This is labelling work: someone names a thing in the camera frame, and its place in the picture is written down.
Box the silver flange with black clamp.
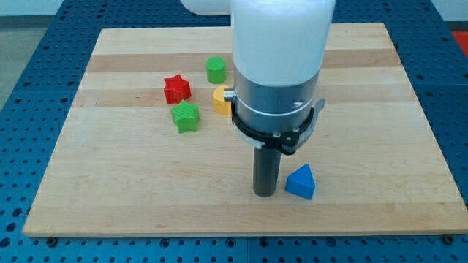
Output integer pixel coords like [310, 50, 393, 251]
[224, 70, 325, 155]

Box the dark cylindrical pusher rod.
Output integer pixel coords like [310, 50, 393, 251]
[253, 148, 281, 197]

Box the yellow heart block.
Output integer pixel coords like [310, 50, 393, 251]
[212, 85, 231, 115]

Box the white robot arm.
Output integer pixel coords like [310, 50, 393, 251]
[181, 0, 336, 197]

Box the blue triangle block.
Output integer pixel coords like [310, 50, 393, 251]
[285, 164, 316, 200]

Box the green cylinder block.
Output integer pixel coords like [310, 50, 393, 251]
[205, 56, 227, 84]

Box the green star block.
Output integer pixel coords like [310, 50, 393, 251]
[170, 100, 200, 134]

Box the red star block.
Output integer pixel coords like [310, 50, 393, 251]
[163, 74, 192, 104]

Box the wooden board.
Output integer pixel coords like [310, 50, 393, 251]
[23, 23, 467, 237]

